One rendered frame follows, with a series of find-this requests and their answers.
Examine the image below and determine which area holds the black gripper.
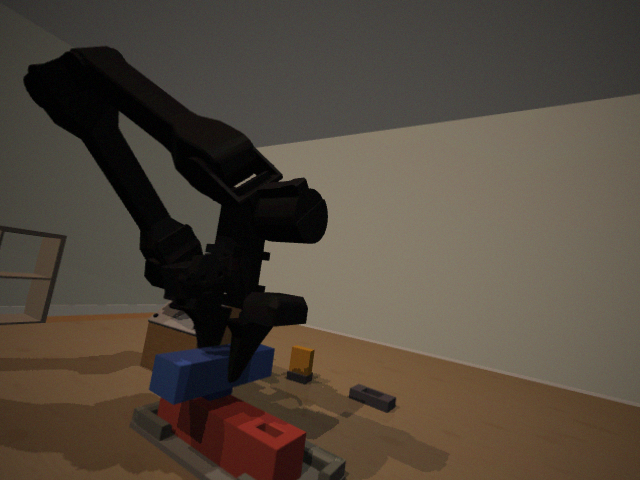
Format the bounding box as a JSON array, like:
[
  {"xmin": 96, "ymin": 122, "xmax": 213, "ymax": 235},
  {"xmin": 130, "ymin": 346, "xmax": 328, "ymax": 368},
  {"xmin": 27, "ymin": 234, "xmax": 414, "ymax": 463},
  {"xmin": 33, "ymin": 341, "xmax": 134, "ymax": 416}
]
[{"xmin": 180, "ymin": 236, "xmax": 308, "ymax": 383}]

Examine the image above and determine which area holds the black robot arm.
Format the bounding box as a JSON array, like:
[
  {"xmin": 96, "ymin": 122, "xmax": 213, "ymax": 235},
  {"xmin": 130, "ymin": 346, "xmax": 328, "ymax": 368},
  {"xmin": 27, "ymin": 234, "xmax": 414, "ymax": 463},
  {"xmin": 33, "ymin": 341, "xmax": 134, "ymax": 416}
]
[{"xmin": 23, "ymin": 46, "xmax": 328, "ymax": 310}]

